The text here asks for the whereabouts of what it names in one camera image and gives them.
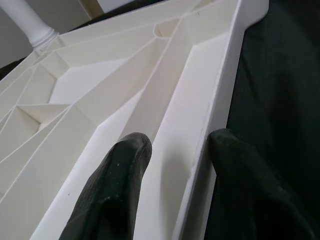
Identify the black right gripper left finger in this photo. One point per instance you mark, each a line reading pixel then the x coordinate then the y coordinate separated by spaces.
pixel 112 195

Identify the white plastic table leg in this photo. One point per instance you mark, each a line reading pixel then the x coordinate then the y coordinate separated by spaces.
pixel 27 20

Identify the white plastic table top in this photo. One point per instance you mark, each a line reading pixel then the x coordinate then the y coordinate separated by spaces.
pixel 125 75

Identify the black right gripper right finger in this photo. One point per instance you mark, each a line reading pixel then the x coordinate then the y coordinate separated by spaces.
pixel 250 195

